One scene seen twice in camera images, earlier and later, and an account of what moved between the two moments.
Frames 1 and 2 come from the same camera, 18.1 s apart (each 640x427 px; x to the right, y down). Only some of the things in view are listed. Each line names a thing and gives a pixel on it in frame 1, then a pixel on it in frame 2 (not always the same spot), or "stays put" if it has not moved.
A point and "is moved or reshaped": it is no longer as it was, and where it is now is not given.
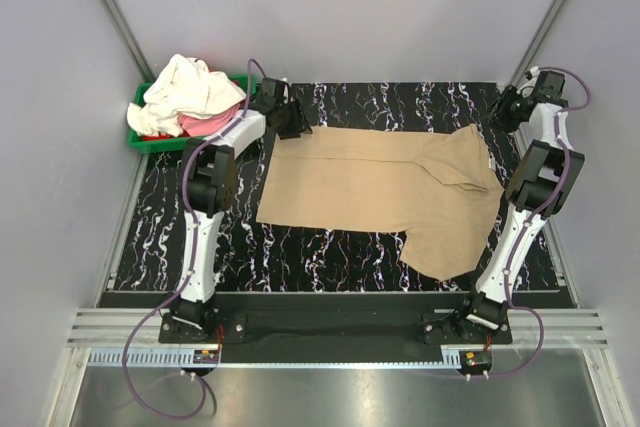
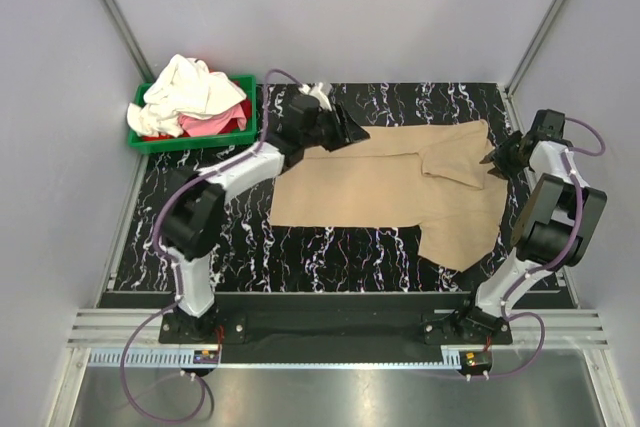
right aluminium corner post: (552, 14) stays put
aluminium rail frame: (534, 328) stays put
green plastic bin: (160, 145) stays put
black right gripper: (498, 110) to (502, 168)
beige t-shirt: (437, 187) is moved or reshaped
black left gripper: (298, 125) to (347, 133)
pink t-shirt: (198, 127) stays put
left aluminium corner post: (141, 67) stays put
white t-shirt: (187, 88) stays put
